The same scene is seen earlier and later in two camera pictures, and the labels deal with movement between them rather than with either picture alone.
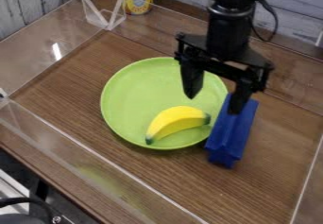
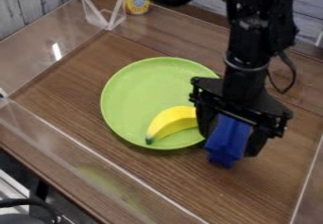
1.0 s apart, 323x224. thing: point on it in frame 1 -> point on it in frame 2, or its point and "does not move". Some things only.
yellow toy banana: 172,119 does not move
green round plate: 146,88 does not move
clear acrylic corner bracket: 102,18 does not move
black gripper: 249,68 -> 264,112
